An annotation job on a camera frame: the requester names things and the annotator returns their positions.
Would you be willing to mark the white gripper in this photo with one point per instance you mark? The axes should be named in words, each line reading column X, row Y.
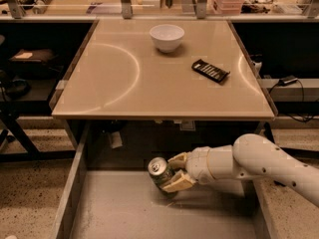
column 197, row 165

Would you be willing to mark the green soda can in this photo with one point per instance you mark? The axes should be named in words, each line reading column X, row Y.
column 160, row 172

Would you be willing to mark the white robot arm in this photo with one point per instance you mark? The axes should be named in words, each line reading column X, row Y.
column 251, row 156

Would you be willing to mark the open grey metal drawer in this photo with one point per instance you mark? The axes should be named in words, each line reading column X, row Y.
column 110, row 195

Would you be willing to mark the black snack bar wrapper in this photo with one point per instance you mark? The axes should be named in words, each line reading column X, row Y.
column 209, row 71

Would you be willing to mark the white ceramic bowl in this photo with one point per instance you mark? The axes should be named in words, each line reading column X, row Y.
column 166, row 37

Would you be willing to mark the black power adapter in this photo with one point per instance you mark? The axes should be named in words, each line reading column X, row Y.
column 287, row 81

